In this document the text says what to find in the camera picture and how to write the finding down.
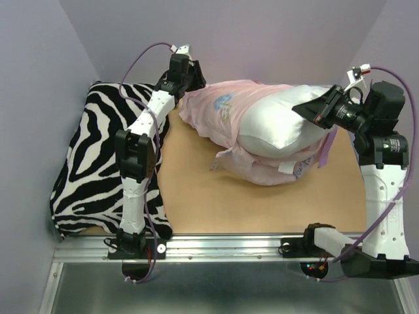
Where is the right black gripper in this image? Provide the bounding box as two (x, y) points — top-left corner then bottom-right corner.
(292, 84), (373, 135)

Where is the purple princess pillowcase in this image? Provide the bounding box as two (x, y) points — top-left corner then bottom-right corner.
(179, 80), (337, 186)

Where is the white pillow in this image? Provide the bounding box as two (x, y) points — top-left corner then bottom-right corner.
(238, 85), (331, 158)

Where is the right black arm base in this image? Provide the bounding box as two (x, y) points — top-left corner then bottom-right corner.
(278, 237), (344, 283)

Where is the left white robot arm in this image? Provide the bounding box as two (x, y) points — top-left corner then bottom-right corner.
(115, 52), (206, 258)

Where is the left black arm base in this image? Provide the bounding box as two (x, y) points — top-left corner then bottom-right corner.
(103, 237), (167, 282)

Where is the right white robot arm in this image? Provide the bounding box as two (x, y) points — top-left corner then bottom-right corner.
(283, 81), (418, 279)

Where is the zebra print pillow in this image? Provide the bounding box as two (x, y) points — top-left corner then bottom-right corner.
(49, 81), (154, 238)

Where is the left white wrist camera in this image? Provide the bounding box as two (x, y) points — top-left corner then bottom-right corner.
(170, 44), (192, 60)

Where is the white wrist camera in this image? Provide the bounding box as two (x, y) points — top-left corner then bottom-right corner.
(344, 63), (371, 92)
(170, 44), (192, 60)

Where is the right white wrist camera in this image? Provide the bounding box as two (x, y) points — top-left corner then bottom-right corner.
(344, 63), (371, 92)

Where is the aluminium mounting rail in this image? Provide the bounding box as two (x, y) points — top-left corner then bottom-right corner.
(35, 232), (419, 314)

